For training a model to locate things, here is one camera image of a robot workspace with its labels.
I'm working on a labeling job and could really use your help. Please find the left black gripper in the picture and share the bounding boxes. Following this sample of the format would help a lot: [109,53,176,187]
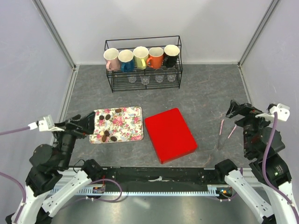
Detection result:
[52,111,96,168]

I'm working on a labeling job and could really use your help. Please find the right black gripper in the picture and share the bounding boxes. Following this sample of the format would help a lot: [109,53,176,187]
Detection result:
[225,98,277,155]

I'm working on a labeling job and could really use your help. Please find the pink-tipped metal tongs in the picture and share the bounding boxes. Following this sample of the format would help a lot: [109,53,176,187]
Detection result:
[217,119,237,150]

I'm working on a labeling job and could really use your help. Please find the floral serving tray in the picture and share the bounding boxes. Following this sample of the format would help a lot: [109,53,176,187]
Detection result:
[89,106,144,144]

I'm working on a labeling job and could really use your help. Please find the red box lid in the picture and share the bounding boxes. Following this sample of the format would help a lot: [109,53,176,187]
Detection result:
[144,108,198,164]

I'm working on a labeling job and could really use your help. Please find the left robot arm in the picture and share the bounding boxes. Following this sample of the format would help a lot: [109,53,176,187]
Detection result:
[5,112,103,224]

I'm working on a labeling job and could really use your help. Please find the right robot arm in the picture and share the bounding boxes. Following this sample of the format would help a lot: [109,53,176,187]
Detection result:
[214,99,299,224]

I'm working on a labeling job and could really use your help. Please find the brown oval chocolate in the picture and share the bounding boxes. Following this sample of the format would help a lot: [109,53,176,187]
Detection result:
[104,130,110,137]

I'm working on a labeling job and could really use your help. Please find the dark oval chocolate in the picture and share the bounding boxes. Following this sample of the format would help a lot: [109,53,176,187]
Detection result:
[110,136,117,141]

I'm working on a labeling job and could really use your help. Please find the clear glass cup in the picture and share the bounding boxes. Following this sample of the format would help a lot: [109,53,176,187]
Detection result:
[140,75,150,85]
[155,75,164,83]
[167,74,177,82]
[128,76,136,83]

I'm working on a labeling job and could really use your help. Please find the pink mug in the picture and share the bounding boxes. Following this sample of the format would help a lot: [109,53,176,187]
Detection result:
[103,48,121,71]

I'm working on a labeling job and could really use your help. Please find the blue mug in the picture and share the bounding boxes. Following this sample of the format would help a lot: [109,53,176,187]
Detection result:
[118,49,135,73]

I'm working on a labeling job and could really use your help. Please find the black and red mug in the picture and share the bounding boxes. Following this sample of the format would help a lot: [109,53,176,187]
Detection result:
[163,44,180,68]

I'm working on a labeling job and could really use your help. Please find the yellow-green mug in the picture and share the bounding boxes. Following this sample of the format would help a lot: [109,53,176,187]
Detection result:
[133,46,149,70]

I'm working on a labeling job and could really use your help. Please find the orange mug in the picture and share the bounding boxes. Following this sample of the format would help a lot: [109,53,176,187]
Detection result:
[146,47,164,69]

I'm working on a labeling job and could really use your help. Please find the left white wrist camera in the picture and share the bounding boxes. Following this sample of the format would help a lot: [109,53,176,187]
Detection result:
[28,115,64,132]

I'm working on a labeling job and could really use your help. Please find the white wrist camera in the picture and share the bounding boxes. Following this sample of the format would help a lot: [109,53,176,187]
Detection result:
[255,103,290,122]
[28,115,64,132]

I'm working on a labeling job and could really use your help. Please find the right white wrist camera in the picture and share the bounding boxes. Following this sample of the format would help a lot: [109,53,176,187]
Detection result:
[255,103,290,122]

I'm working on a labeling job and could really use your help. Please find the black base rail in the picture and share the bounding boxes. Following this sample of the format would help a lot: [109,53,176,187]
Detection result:
[92,167,226,193]

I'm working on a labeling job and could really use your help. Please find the black wire mug rack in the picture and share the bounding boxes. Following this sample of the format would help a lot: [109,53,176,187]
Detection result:
[104,35,183,92]

